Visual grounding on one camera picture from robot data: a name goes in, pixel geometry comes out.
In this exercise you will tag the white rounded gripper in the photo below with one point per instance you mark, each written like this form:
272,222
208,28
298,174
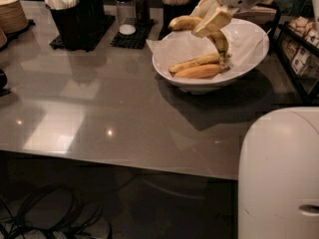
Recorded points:
214,16

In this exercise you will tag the white paper bowl liner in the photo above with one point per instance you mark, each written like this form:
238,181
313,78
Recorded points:
249,47

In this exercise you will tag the dark pepper shaker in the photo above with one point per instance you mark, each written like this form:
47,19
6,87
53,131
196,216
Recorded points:
142,9

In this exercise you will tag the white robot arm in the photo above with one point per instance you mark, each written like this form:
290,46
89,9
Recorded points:
278,176

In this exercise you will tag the orange-yellow front banana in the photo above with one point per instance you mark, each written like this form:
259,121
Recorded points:
201,72

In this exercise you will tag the black grid mat left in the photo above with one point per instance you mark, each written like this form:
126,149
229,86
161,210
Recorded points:
91,41

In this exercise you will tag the black cup behind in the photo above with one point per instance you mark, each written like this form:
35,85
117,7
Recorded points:
90,15

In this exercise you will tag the black object at left edge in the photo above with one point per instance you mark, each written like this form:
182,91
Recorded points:
3,82

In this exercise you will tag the black grid mat middle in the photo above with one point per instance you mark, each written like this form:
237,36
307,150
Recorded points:
135,41

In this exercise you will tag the black cup with white cutlery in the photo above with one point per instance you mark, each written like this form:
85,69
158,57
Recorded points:
64,14

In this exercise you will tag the middle brown-spotted banana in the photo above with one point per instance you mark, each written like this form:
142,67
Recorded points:
210,58

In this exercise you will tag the black grid mat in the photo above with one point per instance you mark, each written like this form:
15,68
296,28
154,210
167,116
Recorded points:
91,41
135,41

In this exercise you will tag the clear salt shaker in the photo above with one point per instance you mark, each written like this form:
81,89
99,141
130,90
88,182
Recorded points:
126,17

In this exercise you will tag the black cup with wooden sticks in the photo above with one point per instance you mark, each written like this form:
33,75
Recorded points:
177,0

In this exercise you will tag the yellow banana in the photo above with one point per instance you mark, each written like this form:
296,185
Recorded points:
188,23

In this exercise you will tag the white ceramic bowl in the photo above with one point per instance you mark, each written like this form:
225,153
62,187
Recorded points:
206,83

